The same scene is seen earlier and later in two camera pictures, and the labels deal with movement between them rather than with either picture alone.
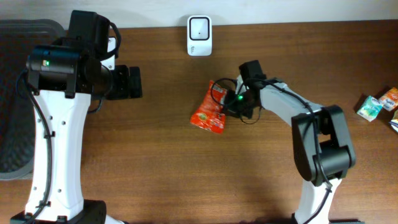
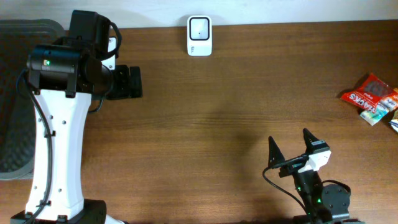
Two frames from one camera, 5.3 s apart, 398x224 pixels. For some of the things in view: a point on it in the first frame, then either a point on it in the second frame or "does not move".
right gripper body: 239,104 -> 290,168
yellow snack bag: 394,121 does not move
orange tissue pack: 389,100 does not move
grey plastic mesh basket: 18,37 does not move
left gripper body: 122,84 does not move
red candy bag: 209,114 -> 369,94
